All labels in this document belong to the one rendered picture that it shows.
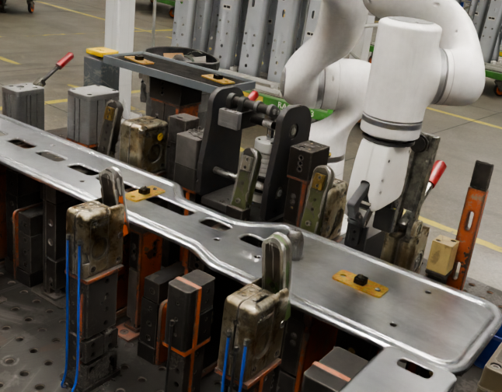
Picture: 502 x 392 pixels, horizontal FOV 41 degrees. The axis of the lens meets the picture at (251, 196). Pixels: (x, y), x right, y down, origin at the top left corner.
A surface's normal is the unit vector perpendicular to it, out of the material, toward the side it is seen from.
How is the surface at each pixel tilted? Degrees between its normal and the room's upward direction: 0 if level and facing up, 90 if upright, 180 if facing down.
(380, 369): 0
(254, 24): 86
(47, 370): 0
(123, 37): 90
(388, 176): 90
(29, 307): 0
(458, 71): 68
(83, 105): 90
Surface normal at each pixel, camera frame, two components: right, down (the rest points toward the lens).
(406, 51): -0.21, 0.36
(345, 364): 0.11, -0.92
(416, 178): -0.56, 0.10
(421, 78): 0.18, 0.38
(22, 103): 0.80, 0.30
